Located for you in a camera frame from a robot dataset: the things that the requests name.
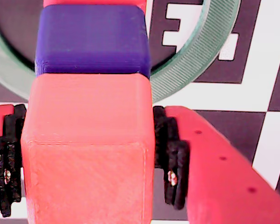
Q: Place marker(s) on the orange cube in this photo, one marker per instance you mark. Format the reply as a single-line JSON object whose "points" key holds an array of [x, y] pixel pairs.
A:
{"points": [[88, 151]]}

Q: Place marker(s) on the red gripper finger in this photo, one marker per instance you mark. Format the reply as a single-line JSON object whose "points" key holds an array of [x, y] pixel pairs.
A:
{"points": [[7, 151], [224, 182]]}

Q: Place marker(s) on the red cube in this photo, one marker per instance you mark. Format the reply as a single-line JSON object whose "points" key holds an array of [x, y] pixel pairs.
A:
{"points": [[93, 2]]}

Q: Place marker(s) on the black white marker board mat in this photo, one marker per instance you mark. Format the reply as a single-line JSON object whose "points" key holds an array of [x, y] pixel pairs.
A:
{"points": [[259, 70]]}

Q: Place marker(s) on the blue cube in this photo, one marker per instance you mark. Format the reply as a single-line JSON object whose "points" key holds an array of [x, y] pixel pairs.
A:
{"points": [[91, 39]]}

